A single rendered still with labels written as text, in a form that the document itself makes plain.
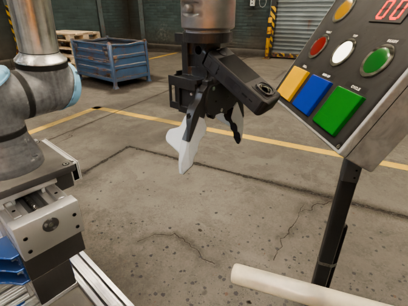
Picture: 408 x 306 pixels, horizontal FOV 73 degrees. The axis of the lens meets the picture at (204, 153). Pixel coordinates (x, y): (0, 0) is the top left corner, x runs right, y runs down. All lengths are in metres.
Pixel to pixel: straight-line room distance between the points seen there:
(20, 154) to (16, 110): 0.10
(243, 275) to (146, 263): 0.94
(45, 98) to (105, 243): 1.11
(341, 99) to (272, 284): 0.40
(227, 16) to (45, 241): 0.59
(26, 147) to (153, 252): 1.01
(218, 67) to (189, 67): 0.06
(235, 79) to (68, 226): 0.52
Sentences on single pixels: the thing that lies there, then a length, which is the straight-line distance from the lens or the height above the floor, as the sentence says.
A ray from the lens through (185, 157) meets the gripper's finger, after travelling 0.41.
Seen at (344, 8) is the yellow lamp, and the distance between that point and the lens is 0.73.
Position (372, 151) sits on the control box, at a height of 0.96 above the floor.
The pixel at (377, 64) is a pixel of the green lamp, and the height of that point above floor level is 1.09.
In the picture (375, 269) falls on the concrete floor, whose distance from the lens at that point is 1.74.
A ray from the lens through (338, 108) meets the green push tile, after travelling 0.53.
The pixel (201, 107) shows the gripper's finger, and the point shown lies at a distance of 0.40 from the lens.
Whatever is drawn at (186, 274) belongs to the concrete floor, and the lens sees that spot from 1.50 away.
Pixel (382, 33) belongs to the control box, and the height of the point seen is 1.13.
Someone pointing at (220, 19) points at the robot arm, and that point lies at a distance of 0.39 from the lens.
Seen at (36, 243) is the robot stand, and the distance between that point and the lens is 0.72.
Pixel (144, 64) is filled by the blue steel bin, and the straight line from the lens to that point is 5.22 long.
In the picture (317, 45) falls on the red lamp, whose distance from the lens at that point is 0.71.
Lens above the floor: 1.16
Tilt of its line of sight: 27 degrees down
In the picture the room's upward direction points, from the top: straight up
